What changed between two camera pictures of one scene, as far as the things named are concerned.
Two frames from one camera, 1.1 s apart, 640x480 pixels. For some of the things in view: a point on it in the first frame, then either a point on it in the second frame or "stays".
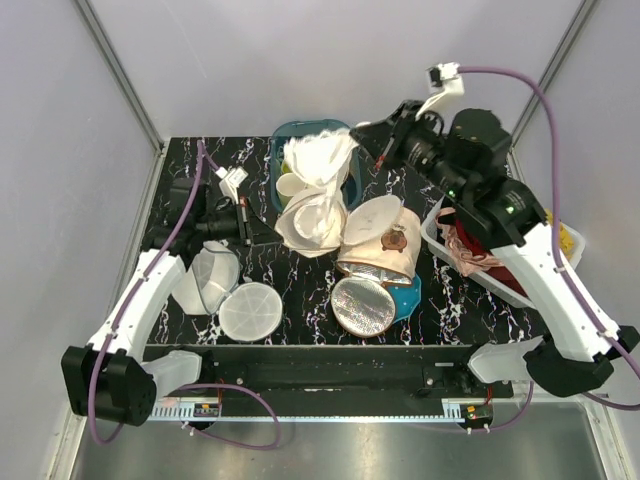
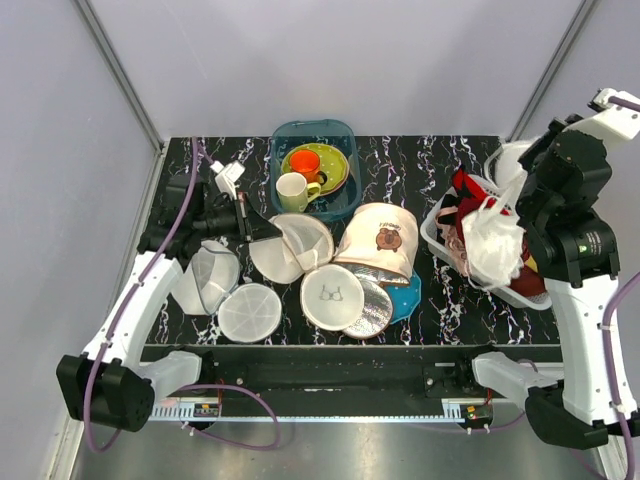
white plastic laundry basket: x=431 y=235 stays
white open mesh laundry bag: x=248 y=311 stays
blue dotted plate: x=407 y=297 stays
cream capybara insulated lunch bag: x=382 y=246 stays
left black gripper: x=260 y=232 stays
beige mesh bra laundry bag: x=314 y=223 → x=332 y=296
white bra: x=320 y=157 → x=493 y=234
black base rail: x=338 y=375 stays
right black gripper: x=377 y=136 → x=557 y=126
